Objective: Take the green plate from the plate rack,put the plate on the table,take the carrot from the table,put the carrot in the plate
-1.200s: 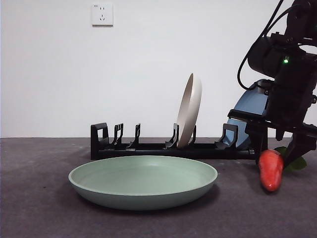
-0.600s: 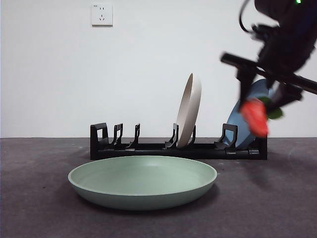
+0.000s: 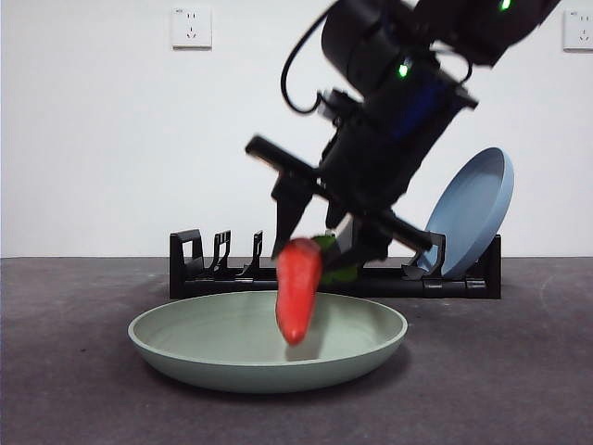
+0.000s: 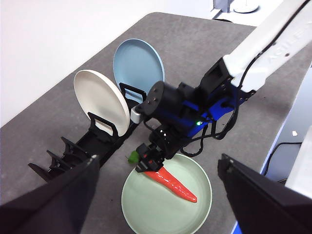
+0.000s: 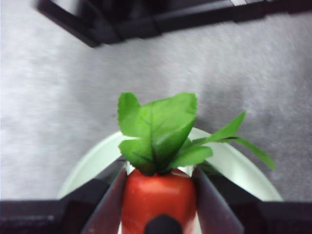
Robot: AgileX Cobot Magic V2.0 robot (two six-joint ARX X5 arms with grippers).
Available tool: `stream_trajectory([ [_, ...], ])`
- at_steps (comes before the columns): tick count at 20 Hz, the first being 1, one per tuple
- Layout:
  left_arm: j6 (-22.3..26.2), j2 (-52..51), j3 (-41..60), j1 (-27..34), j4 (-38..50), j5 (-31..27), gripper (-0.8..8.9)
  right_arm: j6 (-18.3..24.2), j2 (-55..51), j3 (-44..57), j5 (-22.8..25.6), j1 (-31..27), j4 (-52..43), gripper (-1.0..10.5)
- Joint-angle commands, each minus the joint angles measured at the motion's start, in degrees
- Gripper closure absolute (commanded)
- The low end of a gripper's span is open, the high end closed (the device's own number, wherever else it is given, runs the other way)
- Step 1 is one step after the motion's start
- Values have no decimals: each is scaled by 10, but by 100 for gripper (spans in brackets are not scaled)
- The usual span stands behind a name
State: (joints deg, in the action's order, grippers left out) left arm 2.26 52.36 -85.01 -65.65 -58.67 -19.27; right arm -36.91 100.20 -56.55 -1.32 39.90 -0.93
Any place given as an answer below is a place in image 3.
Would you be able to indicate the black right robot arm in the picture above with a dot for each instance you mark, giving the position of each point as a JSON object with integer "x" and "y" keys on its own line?
{"x": 463, "y": 28}

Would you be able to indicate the white wall socket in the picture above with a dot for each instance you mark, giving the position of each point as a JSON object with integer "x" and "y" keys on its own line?
{"x": 579, "y": 30}
{"x": 192, "y": 28}

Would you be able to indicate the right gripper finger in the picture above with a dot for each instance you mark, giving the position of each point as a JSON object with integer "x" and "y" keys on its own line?
{"x": 368, "y": 245}
{"x": 292, "y": 204}

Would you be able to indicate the black plate rack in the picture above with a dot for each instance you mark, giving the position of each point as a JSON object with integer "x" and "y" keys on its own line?
{"x": 185, "y": 283}

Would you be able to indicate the blue plate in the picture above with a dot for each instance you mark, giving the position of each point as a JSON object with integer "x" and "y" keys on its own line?
{"x": 477, "y": 208}

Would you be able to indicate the orange toy carrot green leaves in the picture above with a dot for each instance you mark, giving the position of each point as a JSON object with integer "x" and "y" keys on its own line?
{"x": 296, "y": 296}

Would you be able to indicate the green plate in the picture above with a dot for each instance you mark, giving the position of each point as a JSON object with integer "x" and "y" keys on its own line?
{"x": 208, "y": 334}

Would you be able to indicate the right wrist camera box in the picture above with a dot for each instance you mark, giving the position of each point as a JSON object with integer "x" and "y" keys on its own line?
{"x": 340, "y": 109}

